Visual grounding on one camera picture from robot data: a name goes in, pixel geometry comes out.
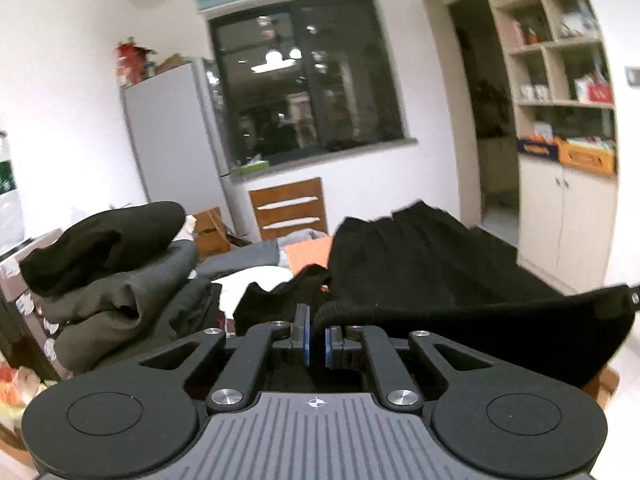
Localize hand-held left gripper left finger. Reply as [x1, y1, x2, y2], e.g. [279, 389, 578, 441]
[139, 304, 314, 413]

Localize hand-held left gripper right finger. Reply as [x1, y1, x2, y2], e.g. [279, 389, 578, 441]
[324, 325, 496, 415]

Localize black pants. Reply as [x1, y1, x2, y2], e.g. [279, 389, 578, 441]
[312, 199, 640, 392]

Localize orange patterned table mat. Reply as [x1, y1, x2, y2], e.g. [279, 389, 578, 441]
[284, 234, 335, 291]

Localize beige shelf cabinet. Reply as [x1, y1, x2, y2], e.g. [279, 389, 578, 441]
[477, 0, 621, 293]

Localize grey folded cloth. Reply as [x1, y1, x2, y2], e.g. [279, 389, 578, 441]
[195, 239, 281, 283]

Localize wooden chair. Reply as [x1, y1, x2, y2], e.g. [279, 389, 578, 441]
[247, 176, 329, 244]

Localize black folded garment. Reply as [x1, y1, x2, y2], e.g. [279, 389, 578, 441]
[19, 201, 187, 297]
[52, 277, 223, 378]

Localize dark blue orange box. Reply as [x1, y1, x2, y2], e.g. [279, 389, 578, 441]
[516, 135, 560, 162]

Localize dark grey folded garment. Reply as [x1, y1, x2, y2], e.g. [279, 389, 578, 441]
[39, 239, 200, 333]

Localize green tissue box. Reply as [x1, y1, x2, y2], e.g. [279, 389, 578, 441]
[232, 159, 272, 177]

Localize grey refrigerator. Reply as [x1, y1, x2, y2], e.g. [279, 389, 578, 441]
[119, 57, 238, 241]

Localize dark framed window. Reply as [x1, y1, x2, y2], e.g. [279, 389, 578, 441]
[206, 0, 407, 171]

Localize floral printed bag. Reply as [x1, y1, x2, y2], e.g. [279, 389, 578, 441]
[0, 364, 56, 413]

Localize small cardboard box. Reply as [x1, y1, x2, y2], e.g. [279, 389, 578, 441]
[152, 52, 188, 77]

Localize red decoration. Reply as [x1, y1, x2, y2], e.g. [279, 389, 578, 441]
[115, 37, 157, 88]

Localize large water jug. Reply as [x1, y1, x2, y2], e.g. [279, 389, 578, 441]
[0, 130, 25, 257]

